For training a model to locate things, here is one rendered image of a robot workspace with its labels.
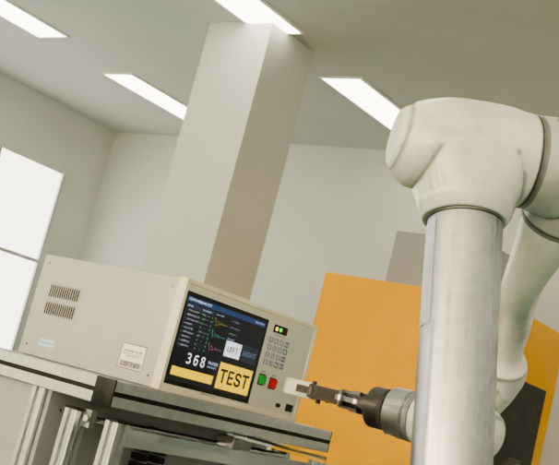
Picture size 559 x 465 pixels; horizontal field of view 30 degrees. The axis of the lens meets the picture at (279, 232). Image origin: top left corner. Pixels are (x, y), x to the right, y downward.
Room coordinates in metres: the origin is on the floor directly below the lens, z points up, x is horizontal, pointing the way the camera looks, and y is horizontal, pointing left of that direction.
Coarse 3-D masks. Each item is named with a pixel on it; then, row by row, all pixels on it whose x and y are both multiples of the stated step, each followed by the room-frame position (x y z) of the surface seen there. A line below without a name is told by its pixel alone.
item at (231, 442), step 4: (220, 436) 2.11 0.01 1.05; (224, 436) 2.10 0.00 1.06; (228, 436) 2.10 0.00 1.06; (232, 436) 2.09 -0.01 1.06; (220, 440) 2.11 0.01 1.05; (224, 440) 2.10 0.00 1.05; (228, 440) 2.09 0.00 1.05; (232, 440) 2.09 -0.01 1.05; (236, 440) 2.09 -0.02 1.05; (240, 440) 2.10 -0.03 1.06; (244, 440) 2.11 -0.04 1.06; (228, 444) 2.09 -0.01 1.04; (232, 444) 2.09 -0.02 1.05; (236, 444) 2.09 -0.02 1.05; (240, 444) 2.10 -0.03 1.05; (244, 444) 2.12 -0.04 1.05; (248, 444) 2.12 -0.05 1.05; (236, 448) 2.10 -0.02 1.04; (240, 448) 2.11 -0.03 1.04; (244, 448) 2.12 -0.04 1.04; (248, 448) 2.13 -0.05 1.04
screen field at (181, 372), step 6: (174, 366) 1.87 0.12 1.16; (174, 372) 1.88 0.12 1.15; (180, 372) 1.89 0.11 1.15; (186, 372) 1.90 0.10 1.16; (192, 372) 1.91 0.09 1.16; (192, 378) 1.92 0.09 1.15; (198, 378) 1.93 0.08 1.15; (204, 378) 1.94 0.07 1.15; (210, 378) 1.96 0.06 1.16; (210, 384) 1.96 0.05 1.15
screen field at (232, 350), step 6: (228, 342) 1.98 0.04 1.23; (234, 342) 1.99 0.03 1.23; (228, 348) 1.98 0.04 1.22; (234, 348) 1.99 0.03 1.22; (240, 348) 2.01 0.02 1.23; (246, 348) 2.02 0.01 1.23; (252, 348) 2.04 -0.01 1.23; (228, 354) 1.98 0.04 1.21; (234, 354) 2.00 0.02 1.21; (240, 354) 2.01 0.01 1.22; (246, 354) 2.03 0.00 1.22; (252, 354) 2.04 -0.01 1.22; (240, 360) 2.01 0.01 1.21; (246, 360) 2.03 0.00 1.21; (252, 360) 2.04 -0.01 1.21
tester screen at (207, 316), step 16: (192, 304) 1.88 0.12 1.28; (208, 304) 1.91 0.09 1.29; (192, 320) 1.88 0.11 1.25; (208, 320) 1.92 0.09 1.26; (224, 320) 1.95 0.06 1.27; (240, 320) 1.99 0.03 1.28; (256, 320) 2.03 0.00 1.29; (192, 336) 1.89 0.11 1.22; (208, 336) 1.93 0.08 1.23; (224, 336) 1.96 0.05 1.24; (240, 336) 2.00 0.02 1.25; (256, 336) 2.04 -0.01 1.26; (176, 352) 1.87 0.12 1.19; (208, 352) 1.94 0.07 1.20; (192, 368) 1.91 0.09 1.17; (208, 368) 1.95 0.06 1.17; (192, 384) 1.92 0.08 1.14; (208, 384) 1.96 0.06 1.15
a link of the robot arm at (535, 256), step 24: (528, 240) 1.47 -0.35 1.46; (552, 240) 1.44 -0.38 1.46; (528, 264) 1.50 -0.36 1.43; (552, 264) 1.49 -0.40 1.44; (504, 288) 1.58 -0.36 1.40; (528, 288) 1.54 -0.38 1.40; (504, 312) 1.64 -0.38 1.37; (528, 312) 1.61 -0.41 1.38; (504, 336) 1.78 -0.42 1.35; (528, 336) 1.78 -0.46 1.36; (504, 360) 1.82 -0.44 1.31; (504, 384) 1.83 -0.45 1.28; (504, 408) 1.87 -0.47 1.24
